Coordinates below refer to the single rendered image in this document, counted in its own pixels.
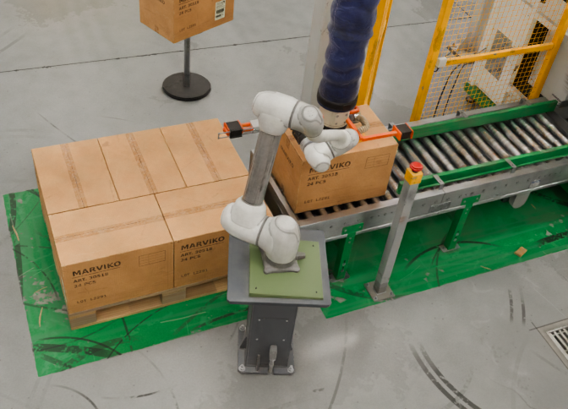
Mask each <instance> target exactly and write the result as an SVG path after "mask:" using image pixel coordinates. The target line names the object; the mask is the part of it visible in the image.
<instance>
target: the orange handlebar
mask: <svg viewBox="0 0 568 409"><path fill-rule="evenodd" d="M353 109H355V110H351V111H350V113H349V114H353V113H358V112H359V111H360V109H359V107H358V106H355V107H354V108H353ZM346 123H347V125H348V126H349V127H350V128H352V129H354V130H355V131H356V132H357V133H358V136H359V140H362V141H368V140H373V139H382V138H386V137H391V136H396V135H397V131H391V132H387V133H382V134H373V135H368V136H362V135H361V134H360V132H359V131H358V129H357V128H356V127H355V126H354V124H353V123H352V121H351V120H350V119H349V117H347V120H346ZM241 124H242V126H243V127H247V128H252V127H249V126H250V123H241Z"/></svg>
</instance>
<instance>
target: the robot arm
mask: <svg viewBox="0 0 568 409"><path fill-rule="evenodd" d="M252 111H253V113H254V115H255V116H256V117H258V121H259V129H260V131H259V137H258V140H257V143H256V146H255V150H254V156H253V160H252V163H251V167H250V170H249V174H248V179H247V182H246V186H245V189H244V192H243V196H241V197H239V198H238V199H237V200H236V202H235V203H230V204H228V205H227V206H226V207H225V208H224V210H223V211H222V213H221V225H222V227H223V228H224V229H225V230H226V231H227V232H228V233H229V234H231V235H232V236H234V237H236V238H238V239H240V240H242V241H245V242H246V243H251V244H253V245H256V246H259V251H260V252H261V257H262V261H263V266H264V271H263V272H264V274H266V275H269V274H271V273H284V272H294V273H298V272H299V271H300V268H299V266H298V262H297V260H299V259H305V257H306V256H305V253H303V252H298V246H299V242H300V230H299V226H298V224H297V222H296V221H295V220H294V219H293V218H292V217H291V216H289V215H277V216H275V217H269V216H267V215H266V206H265V203H264V197H265V192H266V189H267V186H268V182H269V180H270V175H271V171H272V167H273V165H274V161H275V158H276V153H277V150H278V146H279V144H280V140H281V136H282V135H283V134H284V133H285V132H286V131H287V128H290V130H292V135H293V136H294V138H295V140H296V141H297V142H298V145H300V149H301V150H302V152H303V153H304V155H305V158H306V160H307V162H308V164H309V165H310V166H311V167H312V168H313V169H314V170H315V171H317V172H325V171H327V170H328V169H329V167H330V161H331V160H332V159H333V158H335V157H337V156H339V155H342V154H344V153H346V152H348V151H349V150H351V149H352V148H353V147H355V146H356V145H357V143H358V141H359V136H358V133H357V132H356V131H355V130H354V129H352V128H348V129H340V130H339V129H329V130H323V127H324V118H323V115H322V113H321V111H320V110H319V109H318V108H317V107H316V106H313V105H309V104H308V103H305V102H303V101H300V100H297V99H296V98H294V97H292V96H289V95H285V94H282V93H280V92H276V91H270V90H267V91H262V92H259V93H258V94H257V95H256V97H255V98H254V101H253V104H252ZM320 142H321V143H320Z"/></svg>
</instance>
